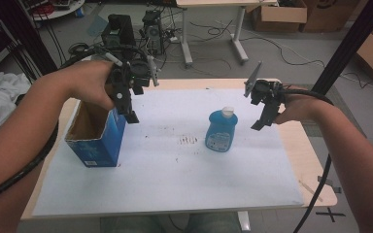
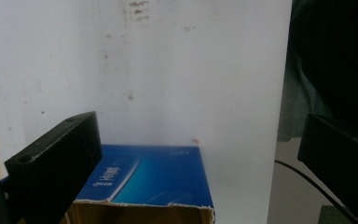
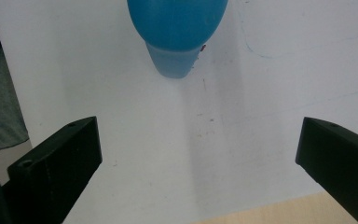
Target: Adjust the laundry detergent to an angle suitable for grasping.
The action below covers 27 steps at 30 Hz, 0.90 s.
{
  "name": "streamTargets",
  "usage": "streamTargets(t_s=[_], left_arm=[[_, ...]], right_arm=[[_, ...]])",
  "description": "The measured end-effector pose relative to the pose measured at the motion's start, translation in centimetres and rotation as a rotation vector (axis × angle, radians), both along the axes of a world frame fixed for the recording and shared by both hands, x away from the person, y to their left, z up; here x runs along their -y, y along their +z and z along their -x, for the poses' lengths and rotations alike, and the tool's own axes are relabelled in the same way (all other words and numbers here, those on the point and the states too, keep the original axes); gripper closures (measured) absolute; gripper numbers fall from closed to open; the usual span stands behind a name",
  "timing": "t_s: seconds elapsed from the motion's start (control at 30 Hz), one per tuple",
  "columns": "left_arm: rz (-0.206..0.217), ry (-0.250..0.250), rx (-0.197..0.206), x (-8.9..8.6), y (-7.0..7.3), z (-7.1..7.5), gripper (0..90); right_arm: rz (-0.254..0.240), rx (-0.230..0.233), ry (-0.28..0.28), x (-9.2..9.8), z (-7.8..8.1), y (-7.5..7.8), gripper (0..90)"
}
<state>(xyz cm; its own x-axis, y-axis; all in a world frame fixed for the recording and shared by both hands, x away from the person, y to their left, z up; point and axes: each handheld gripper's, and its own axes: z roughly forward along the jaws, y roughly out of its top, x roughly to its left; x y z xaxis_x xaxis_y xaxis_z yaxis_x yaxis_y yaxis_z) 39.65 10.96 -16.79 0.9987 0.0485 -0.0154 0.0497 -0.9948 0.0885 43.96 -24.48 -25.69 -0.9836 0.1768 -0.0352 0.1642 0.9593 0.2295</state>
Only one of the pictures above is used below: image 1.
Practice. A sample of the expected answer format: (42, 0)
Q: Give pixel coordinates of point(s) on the black metal stand post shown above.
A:
(346, 45)

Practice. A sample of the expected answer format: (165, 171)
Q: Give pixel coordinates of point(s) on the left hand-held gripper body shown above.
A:
(136, 69)

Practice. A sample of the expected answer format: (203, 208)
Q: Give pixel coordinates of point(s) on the computer tower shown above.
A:
(153, 30)

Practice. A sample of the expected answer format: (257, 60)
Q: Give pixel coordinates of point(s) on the white cloth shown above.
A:
(0, 97)

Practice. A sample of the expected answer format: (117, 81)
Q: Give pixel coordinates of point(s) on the light wooden table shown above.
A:
(307, 155)

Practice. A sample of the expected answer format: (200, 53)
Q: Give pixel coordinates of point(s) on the white table leg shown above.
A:
(244, 221)

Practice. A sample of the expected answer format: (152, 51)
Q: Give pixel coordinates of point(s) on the blue cardboard box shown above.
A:
(105, 142)

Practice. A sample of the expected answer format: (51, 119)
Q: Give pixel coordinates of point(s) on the large cardboard box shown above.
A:
(330, 14)

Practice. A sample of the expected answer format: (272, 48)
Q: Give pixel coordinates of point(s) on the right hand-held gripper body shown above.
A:
(265, 90)

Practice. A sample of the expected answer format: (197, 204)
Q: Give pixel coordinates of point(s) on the white-legged desk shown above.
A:
(239, 35)

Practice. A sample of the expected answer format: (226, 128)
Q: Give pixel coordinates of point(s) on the black tape cross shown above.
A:
(329, 214)

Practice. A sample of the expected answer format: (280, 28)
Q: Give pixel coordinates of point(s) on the person's right hand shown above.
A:
(299, 106)

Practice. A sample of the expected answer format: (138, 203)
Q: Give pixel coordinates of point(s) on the grey tape strip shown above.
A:
(328, 184)

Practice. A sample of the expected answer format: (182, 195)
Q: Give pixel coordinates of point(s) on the blue bottle with white cap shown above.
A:
(218, 129)

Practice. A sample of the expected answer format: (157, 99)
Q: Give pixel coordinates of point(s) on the white paper sheet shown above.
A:
(168, 174)

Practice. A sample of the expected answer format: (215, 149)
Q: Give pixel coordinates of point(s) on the dark curtain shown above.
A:
(22, 35)

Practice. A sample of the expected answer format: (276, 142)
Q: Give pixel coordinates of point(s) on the black box device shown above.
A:
(118, 32)

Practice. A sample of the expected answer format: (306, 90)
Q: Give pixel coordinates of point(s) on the round white table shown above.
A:
(61, 8)

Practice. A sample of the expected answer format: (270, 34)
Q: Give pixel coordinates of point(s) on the person's left hand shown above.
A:
(89, 81)

